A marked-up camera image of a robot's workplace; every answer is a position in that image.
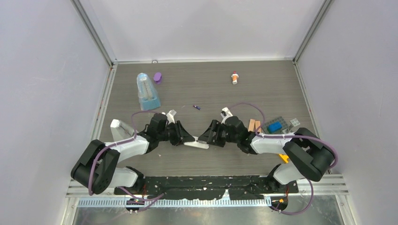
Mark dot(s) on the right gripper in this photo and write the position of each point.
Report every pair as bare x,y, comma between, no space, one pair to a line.
215,126

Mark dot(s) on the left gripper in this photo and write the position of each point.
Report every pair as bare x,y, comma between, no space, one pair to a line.
181,135

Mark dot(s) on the white remote control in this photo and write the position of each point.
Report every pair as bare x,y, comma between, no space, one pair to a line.
197,144

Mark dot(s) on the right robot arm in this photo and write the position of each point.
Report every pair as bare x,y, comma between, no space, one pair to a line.
309,156

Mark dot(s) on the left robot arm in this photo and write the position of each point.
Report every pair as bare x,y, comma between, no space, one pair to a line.
97,168

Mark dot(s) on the left wooden block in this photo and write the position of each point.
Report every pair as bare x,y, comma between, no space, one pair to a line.
251,125

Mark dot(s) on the wooden block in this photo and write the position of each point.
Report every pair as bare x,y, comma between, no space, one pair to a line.
257,126
251,125

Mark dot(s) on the right wooden block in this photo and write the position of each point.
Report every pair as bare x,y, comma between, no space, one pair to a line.
257,126

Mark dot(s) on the blue metronome in plastic wrap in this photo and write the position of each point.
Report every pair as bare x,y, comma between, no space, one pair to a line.
147,94

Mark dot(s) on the small toy figurine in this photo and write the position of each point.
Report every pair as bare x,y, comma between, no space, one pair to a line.
234,77

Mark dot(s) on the white trapezoid block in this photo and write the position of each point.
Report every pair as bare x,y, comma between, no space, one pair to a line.
120,130

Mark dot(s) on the grey lego baseplate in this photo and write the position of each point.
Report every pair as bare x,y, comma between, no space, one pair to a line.
279,119

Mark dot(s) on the purple plastic cap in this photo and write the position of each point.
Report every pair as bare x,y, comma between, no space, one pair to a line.
157,77

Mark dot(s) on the blue lego brick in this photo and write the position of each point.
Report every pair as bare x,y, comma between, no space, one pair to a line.
274,127

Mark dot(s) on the small grey lego piece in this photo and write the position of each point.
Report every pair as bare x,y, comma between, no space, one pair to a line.
287,130

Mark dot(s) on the yellow triangular tool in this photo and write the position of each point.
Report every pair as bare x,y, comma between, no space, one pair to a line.
284,158

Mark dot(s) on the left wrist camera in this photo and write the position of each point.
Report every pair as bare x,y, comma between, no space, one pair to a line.
171,116

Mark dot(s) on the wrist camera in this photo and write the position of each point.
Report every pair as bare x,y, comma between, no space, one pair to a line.
225,113
171,116

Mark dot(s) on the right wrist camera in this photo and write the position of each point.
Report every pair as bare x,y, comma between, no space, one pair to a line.
225,113

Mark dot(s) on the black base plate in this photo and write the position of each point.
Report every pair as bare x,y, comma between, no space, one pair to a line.
246,187

